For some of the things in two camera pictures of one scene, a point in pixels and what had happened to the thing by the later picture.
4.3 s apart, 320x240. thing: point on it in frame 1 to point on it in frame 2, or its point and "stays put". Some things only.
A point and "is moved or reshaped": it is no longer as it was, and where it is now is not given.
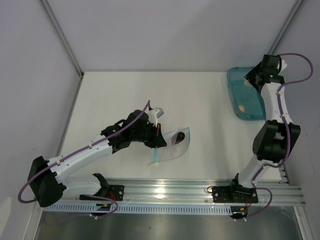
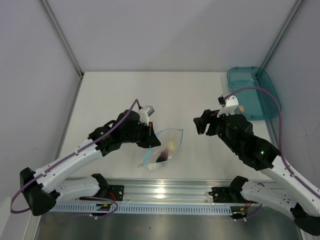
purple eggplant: (180, 137) to (163, 156)
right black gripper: (250, 74) to (201, 122)
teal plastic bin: (241, 94) stays put
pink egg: (241, 108) stays put
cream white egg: (247, 83) to (171, 146)
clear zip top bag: (172, 151) is moved or reshaped
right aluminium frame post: (293, 13) stays put
